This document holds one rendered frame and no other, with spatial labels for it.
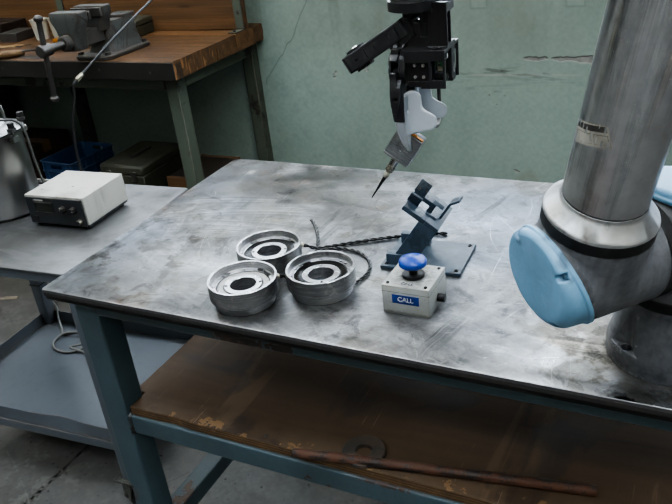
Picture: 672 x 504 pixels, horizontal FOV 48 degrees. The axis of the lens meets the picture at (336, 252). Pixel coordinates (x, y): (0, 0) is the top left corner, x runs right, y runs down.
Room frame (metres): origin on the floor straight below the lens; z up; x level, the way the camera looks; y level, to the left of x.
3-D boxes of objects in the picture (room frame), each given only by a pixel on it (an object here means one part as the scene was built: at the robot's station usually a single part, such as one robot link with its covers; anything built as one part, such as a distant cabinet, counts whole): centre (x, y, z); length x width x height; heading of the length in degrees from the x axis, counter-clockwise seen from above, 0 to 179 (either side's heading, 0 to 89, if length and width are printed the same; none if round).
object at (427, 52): (1.06, -0.15, 1.14); 0.09 x 0.08 x 0.12; 64
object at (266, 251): (1.10, 0.11, 0.82); 0.10 x 0.10 x 0.04
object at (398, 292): (0.93, -0.11, 0.82); 0.08 x 0.07 x 0.05; 61
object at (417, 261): (0.93, -0.10, 0.85); 0.04 x 0.04 x 0.05
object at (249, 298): (1.00, 0.14, 0.82); 0.10 x 0.10 x 0.04
